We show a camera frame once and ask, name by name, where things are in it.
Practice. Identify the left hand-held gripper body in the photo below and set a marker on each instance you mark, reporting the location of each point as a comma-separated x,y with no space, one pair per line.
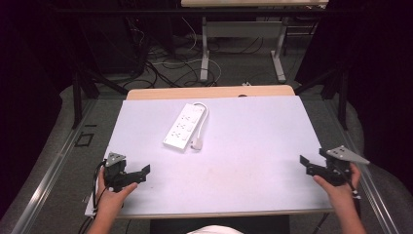
114,170

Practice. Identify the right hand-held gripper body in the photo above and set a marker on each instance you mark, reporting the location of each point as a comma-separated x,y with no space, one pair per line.
339,165

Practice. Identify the white power strip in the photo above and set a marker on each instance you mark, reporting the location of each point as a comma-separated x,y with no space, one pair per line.
181,128

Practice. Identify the white power plug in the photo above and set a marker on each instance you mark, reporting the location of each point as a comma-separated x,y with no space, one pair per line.
196,145

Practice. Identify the person's left hand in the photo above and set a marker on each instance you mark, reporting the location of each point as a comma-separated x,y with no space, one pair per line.
112,198

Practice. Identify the person's right hand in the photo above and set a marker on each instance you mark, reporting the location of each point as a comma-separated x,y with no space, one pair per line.
342,193

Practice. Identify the black metal stand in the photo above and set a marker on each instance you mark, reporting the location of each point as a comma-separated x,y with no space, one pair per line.
341,94
81,94

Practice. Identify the white table mat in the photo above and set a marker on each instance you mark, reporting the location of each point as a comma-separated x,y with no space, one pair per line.
233,169

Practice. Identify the person's dark lap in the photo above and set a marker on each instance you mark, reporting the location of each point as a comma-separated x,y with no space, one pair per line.
259,225

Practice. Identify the person's white shirt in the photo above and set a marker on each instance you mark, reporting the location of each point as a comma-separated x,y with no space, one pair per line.
215,230

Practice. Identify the black curtain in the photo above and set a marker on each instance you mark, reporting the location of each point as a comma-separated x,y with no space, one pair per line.
380,81
29,65

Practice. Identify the wooden table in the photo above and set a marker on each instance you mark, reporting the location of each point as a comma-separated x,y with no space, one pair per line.
211,92

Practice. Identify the desk with white legs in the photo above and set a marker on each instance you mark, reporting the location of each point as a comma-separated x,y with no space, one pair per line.
242,31

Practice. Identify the aluminium floor rail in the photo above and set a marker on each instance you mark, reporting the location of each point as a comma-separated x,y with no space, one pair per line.
48,177
370,191

